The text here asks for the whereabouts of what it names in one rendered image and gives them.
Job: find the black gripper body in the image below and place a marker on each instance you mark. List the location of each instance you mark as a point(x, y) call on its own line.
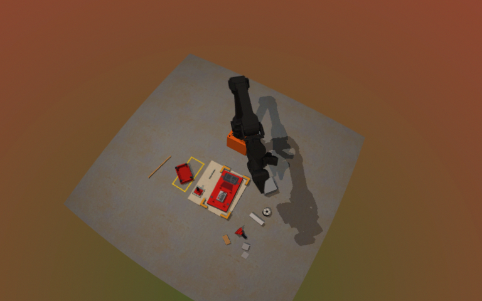
point(256, 165)

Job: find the red hood shell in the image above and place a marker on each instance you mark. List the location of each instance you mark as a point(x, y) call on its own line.
point(184, 173)

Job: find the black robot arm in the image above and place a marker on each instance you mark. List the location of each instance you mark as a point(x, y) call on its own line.
point(246, 123)

